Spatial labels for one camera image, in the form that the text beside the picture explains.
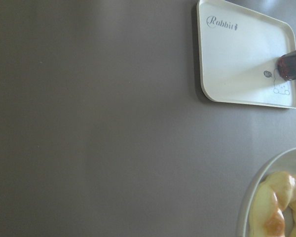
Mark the white round plate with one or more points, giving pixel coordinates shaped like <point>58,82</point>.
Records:
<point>285,161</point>

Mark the glazed twisted donut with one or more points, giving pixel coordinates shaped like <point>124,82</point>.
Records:
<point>272,197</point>

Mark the cream rabbit tray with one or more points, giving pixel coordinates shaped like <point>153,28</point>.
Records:
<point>238,51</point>

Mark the tea bottle on tray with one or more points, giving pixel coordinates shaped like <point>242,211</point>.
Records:
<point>286,66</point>

